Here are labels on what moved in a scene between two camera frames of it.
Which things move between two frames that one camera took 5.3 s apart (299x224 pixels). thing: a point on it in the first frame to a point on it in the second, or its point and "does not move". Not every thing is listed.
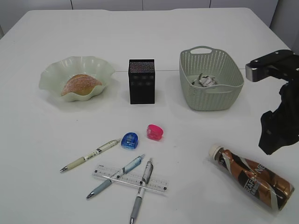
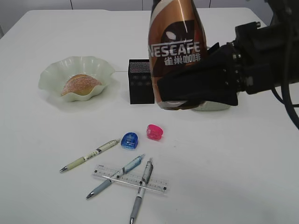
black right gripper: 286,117 to 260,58
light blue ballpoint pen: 120,173 does not move
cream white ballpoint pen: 94,153 does not move
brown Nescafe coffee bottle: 254,178 to 177,42
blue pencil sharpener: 130,140 does not move
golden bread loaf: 81,84 does not move
